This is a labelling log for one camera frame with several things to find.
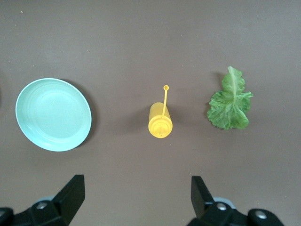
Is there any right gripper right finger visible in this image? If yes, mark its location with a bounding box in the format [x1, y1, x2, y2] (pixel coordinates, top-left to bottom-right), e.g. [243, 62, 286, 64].
[187, 176, 286, 226]

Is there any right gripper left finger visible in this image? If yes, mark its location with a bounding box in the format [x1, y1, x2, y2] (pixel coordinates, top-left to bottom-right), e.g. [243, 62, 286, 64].
[0, 174, 86, 226]

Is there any yellow mustard squeeze bottle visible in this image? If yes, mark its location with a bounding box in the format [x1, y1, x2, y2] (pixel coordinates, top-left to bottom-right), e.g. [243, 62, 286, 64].
[148, 85, 174, 139]

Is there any green lettuce leaf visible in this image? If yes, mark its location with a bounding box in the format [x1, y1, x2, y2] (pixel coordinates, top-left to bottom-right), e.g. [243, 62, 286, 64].
[206, 65, 254, 131]

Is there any mint green plate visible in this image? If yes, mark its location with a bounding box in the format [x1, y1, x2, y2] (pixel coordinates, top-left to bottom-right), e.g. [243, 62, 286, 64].
[15, 78, 92, 152]

